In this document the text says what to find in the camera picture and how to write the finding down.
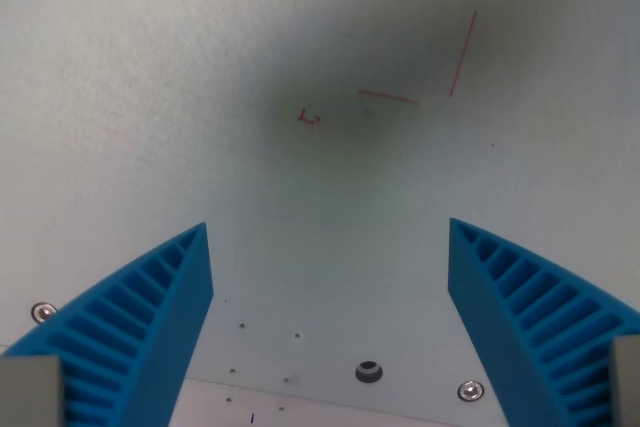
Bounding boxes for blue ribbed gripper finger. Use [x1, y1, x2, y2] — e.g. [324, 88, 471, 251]
[447, 217, 640, 427]
[0, 221, 215, 427]

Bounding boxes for silver washer head screw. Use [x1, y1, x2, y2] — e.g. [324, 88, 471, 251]
[456, 380, 485, 403]
[30, 302, 59, 323]

